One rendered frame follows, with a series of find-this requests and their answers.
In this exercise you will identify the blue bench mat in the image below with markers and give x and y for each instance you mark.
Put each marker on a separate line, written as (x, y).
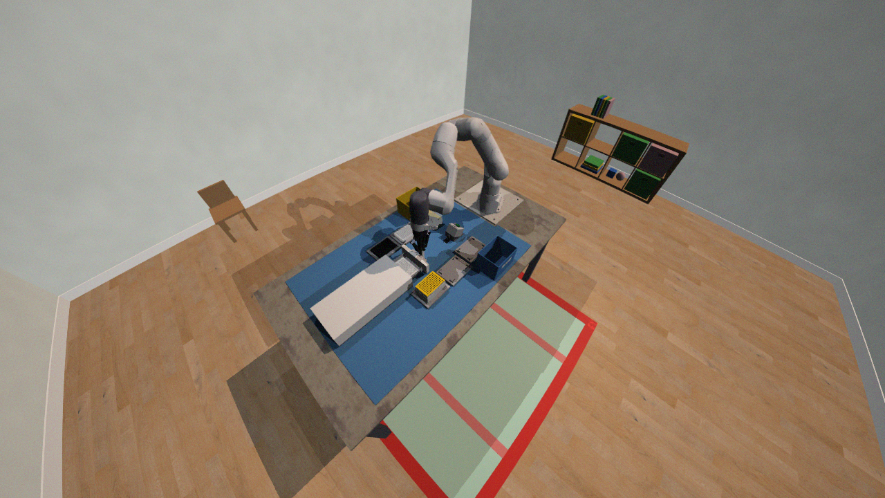
(386, 349)

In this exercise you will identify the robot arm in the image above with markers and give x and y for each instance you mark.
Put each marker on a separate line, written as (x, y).
(442, 152)

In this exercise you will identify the yellow plate with grid of black holes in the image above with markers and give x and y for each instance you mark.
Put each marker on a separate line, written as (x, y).
(430, 286)

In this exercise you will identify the yellow bin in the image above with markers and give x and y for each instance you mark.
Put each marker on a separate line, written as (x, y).
(403, 202)

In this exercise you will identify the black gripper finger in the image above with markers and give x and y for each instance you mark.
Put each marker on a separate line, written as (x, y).
(419, 247)
(425, 242)

